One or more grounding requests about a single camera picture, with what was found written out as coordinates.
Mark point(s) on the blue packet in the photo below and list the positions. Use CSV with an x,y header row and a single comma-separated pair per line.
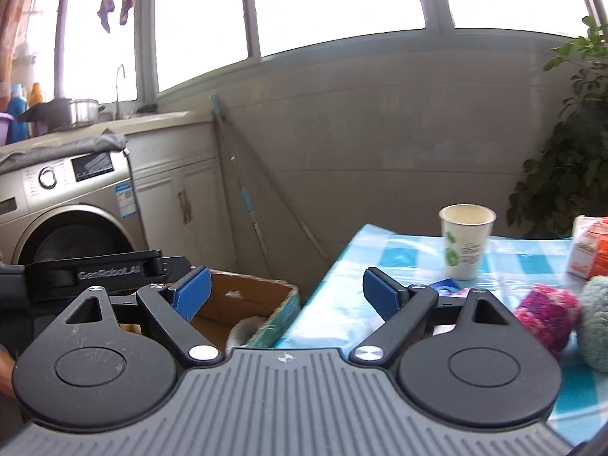
x,y
446,287

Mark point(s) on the green potted plant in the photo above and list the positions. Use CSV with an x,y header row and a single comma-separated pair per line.
x,y
570,175

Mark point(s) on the dark pan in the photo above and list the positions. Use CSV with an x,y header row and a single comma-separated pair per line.
x,y
47,114

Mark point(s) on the blue checked tablecloth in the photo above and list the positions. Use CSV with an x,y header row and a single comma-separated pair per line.
x,y
332,304

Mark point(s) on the steel pot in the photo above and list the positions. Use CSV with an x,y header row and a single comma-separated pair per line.
x,y
85,111

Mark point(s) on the thin metal pole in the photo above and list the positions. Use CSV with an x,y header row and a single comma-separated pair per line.
x,y
285,199

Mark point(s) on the white cabinet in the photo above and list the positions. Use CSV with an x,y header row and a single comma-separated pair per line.
x,y
161,199

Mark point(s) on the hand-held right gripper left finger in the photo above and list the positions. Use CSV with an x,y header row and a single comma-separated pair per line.
x,y
192,292

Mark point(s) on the white paper cup green print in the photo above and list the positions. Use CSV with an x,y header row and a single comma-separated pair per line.
x,y
465,242

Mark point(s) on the orange snack packet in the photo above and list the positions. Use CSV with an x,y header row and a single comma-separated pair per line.
x,y
591,247

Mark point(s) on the silver washing machine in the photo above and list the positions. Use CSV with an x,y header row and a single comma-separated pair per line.
x,y
71,209

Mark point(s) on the steel faucet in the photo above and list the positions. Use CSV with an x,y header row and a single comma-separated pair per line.
x,y
117,95

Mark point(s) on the pink yarn ball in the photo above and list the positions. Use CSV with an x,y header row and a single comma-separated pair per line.
x,y
546,313

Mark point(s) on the teal yarn ball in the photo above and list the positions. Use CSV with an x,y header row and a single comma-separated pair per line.
x,y
596,323

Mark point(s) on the white fluffy plush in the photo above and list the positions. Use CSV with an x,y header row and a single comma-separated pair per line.
x,y
243,333

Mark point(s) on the person's left hand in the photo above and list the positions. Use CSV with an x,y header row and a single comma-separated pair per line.
x,y
4,370

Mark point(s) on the patterned curtain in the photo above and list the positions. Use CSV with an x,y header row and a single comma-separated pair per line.
x,y
14,19

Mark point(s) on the cardboard box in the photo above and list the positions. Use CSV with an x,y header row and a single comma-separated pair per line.
x,y
256,294

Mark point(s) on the orange detergent bottle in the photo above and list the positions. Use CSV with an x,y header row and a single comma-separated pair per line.
x,y
36,99

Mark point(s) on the hanging sock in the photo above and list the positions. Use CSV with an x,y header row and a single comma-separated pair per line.
x,y
105,7
126,4

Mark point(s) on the window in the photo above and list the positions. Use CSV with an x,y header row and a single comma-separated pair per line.
x,y
332,4

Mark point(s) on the grey cloth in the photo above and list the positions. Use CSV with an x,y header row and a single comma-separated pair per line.
x,y
71,147

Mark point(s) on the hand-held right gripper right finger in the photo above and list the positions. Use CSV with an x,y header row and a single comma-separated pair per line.
x,y
380,292

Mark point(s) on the purple basin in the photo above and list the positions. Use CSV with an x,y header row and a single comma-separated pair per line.
x,y
5,128

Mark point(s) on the mop with blue grip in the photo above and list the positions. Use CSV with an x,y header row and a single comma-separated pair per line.
x,y
240,190

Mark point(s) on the blue detergent bottle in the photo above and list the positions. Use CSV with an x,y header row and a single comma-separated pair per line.
x,y
18,118

